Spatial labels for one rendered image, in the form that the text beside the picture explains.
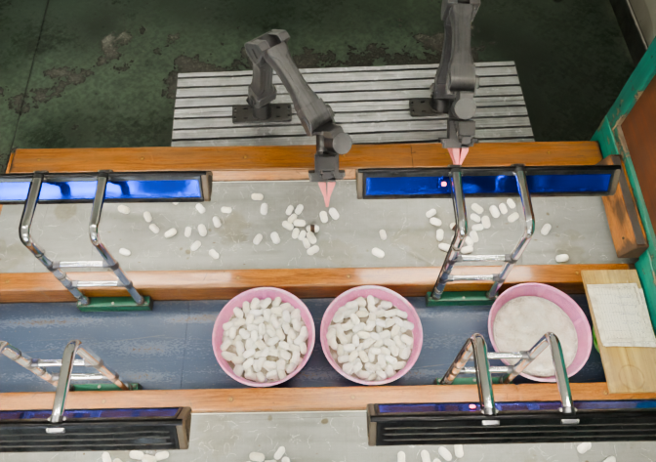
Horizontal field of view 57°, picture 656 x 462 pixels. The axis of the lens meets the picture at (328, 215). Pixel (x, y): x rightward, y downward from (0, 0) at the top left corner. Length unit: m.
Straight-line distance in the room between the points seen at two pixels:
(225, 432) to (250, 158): 0.79
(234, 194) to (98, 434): 0.84
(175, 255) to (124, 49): 1.79
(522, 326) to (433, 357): 0.25
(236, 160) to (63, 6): 2.04
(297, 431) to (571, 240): 0.93
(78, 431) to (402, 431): 0.61
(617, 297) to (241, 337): 1.01
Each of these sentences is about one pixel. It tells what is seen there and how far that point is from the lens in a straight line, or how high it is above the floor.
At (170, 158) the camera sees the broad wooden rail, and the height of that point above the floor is 0.76.
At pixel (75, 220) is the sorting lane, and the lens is 1.93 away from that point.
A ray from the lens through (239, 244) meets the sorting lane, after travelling 1.76.
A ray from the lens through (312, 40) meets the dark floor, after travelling 3.27.
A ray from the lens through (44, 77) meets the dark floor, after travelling 3.40.
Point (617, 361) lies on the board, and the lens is 1.75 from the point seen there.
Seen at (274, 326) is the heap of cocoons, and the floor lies 0.74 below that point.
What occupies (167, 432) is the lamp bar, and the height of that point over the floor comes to 1.09.
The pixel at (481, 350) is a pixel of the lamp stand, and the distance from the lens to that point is 1.27.
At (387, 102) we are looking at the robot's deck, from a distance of 2.13.
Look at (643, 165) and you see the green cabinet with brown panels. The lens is 1.87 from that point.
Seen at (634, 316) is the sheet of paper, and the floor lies 0.78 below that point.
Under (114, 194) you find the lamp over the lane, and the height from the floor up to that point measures 1.07.
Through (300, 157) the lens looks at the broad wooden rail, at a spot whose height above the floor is 0.76.
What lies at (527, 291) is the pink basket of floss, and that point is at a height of 0.74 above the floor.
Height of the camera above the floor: 2.30
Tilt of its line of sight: 61 degrees down
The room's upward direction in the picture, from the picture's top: straight up
